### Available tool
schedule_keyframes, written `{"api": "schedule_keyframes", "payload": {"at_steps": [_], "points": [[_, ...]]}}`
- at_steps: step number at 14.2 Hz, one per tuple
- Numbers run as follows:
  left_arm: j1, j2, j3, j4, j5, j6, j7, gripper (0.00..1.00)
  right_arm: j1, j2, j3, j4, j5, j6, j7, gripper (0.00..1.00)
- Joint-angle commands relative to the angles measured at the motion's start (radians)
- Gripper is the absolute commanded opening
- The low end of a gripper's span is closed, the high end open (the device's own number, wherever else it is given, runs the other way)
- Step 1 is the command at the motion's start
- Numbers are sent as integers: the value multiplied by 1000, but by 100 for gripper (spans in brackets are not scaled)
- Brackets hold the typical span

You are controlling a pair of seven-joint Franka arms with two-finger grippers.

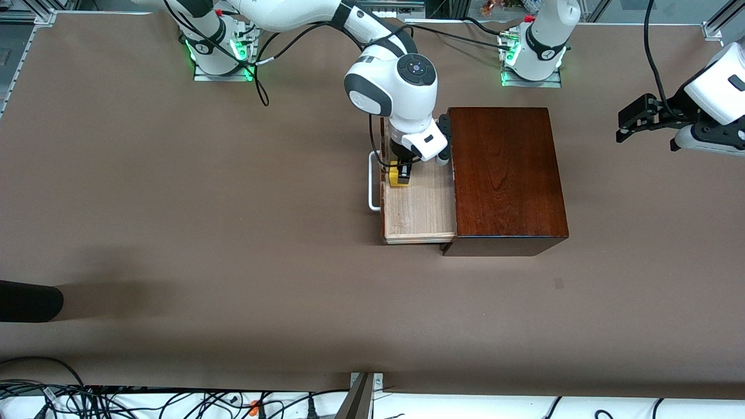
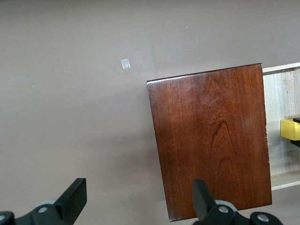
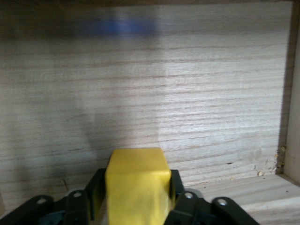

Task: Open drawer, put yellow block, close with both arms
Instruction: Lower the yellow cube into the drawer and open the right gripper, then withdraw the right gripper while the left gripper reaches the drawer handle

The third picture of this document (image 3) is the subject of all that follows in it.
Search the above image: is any light wood drawer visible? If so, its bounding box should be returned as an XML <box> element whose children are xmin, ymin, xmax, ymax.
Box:
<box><xmin>0</xmin><ymin>0</ymin><xmax>300</xmax><ymax>225</ymax></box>

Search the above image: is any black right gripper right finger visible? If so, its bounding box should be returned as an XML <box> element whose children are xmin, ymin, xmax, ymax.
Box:
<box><xmin>165</xmin><ymin>169</ymin><xmax>260</xmax><ymax>225</ymax></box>

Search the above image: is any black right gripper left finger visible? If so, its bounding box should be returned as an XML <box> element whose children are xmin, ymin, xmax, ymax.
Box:
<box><xmin>0</xmin><ymin>168</ymin><xmax>109</xmax><ymax>225</ymax></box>

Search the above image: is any yellow cube block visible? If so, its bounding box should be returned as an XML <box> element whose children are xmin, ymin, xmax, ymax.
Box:
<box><xmin>105</xmin><ymin>147</ymin><xmax>172</xmax><ymax>225</ymax></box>

